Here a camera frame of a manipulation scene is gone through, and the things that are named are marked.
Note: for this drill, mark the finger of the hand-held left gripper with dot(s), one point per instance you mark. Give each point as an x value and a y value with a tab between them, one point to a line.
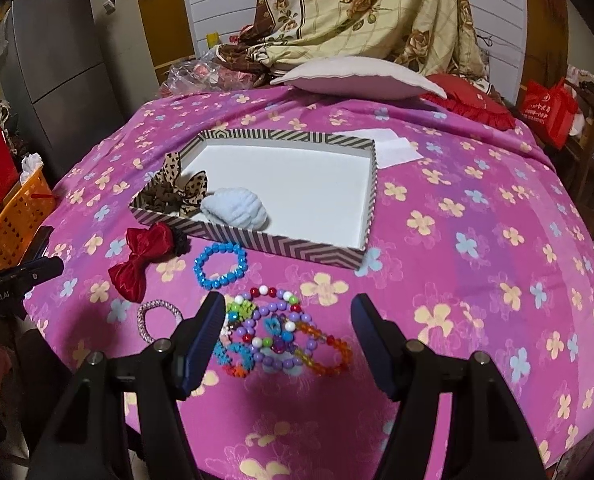
41	242
44	270

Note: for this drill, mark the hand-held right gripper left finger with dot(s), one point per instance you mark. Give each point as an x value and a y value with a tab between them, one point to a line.
207	340

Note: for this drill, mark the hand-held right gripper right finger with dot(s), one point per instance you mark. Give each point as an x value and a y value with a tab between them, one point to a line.
372	340

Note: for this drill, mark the striped cardboard box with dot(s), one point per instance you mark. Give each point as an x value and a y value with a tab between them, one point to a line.
287	185

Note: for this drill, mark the orange plastic basket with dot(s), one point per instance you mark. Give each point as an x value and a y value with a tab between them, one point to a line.
17	215

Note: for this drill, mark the white plastic bag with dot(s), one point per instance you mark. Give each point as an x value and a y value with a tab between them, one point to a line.
32	165

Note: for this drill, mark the pink floral blanket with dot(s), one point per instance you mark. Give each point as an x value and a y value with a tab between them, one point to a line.
452	260

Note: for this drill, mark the light blue fluffy scrunchie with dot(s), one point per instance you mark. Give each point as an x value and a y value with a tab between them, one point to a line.
237	210

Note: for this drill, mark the leopard print bow scrunchie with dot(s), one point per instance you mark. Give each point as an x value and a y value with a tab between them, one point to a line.
177	195

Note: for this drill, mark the grey refrigerator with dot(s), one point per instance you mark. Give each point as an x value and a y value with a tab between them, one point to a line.
62	60

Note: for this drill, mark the white paper sheet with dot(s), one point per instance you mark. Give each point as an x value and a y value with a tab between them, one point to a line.
397	152

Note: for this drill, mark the clear plastic bag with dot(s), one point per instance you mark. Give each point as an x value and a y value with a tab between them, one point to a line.
202	72

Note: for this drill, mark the wooden door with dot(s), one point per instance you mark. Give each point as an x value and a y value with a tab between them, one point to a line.
169	30

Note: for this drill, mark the red ruffled cushion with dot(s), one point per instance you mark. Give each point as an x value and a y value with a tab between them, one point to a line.
472	97

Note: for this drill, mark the white pillow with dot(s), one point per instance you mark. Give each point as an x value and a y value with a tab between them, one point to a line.
357	77

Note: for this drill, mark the small yellow box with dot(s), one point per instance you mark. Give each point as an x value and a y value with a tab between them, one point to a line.
213	42

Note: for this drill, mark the red shopping bag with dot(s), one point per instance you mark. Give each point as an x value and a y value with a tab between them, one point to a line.
547	110

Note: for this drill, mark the beige floral quilt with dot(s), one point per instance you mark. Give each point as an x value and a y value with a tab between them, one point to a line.
377	5

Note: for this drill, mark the wall switch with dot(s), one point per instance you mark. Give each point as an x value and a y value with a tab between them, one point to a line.
108	6

